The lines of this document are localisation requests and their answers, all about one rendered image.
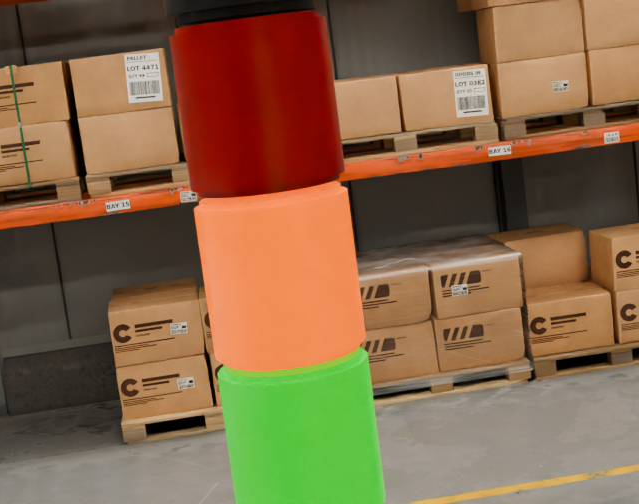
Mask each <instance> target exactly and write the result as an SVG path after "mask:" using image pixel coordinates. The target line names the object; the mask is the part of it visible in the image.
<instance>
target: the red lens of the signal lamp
mask: <svg viewBox="0 0 639 504"><path fill-rule="evenodd" d="M174 31H175V35H172V36H169V42H170V49H171V56H172V63H173V70H174V77H175V83H176V90H177V97H178V104H179V111H180V118H181V125H182V132H183V139H184V146H185V153H186V160H187V167H188V174H189V181H190V188H191V191H192V192H196V193H198V196H199V197H201V198H234V197H245V196H255V195H264V194H272V193H278V192H285V191H292V190H297V189H303V188H308V187H313V186H317V185H322V184H326V183H329V182H333V181H335V180H337V179H339V177H340V176H339V174H341V173H343V172H344V171H345V165H344V157H343V149H342V141H341V133H340V125H339V117H338V109H337V101H336V93H335V85H334V77H333V69H332V61H331V53H330V45H329V37H328V29H327V21H326V16H319V11H302V12H292V13H282V14H273V15H265V16H257V17H248V18H241V19H233V20H226V21H219V22H212V23H205V24H198V25H192V26H186V27H181V28H176V29H174Z"/></svg>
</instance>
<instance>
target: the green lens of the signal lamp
mask: <svg viewBox="0 0 639 504"><path fill-rule="evenodd" d="M217 375H218V382H219V389H220V396H221V403H222V410H223V416H224V423H225V430H226V437H227V444H228V451H229V458H230V465H231V472H232V479H233V486H234V493H235V500H236V504H383V503H384V502H385V487H384V479H383V471H382V463H381V455H380V447H379V439H378V431H377V423H376V415H375V406H374V398H373V390H372V382H371V374H370V366H369V358H368V352H366V351H365V350H364V349H363V348H361V347H360V346H359V347H358V348H357V349H356V350H355V351H353V352H351V353H349V354H347V355H345V356H343V357H340V358H337V359H334V360H331V361H328V362H324V363H320V364H315V365H311V366H305V367H299V368H293V369H283V370H272V371H246V370H238V369H232V368H229V367H227V366H225V365H223V367H222V368H220V370H219V372H218V374H217Z"/></svg>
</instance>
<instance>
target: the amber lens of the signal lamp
mask: <svg viewBox="0 0 639 504"><path fill-rule="evenodd" d="M194 215H195V222H196V229H197V236H198V243H199V250H200V257H201V264H202V271H203V278H204V285H205V292H206V299H207V305H208V312H209V319H210V326H211V333H212V340H213V347H214V354H215V357H216V359H217V361H219V362H222V363H223V364H224V365H225V366H227V367H229V368H232V369H238V370H246V371H272V370H283V369H293V368H299V367H305V366H311V365H315V364H320V363H324V362H328V361H331V360H334V359H337V358H340V357H343V356H345V355H347V354H349V353H351V352H353V351H355V350H356V349H357V348H358V347H359V346H360V344H361V343H362V342H363V341H364V340H365V336H366V334H365V326H364V318H363V310H362V302H361V294H360V286H359V278H358V270H357V262H356V254H355V246H354V238H353V230H352V222H351V213H350V205H349V197H348V189H347V188H345V187H341V184H340V183H339V182H336V181H333V182H329V183H326V184H322V185H317V186H313V187H308V188H303V189H297V190H292V191H285V192H278V193H272V194H264V195H255V196H245V197H234V198H205V199H202V200H201V201H199V206H196V207H195V208H194Z"/></svg>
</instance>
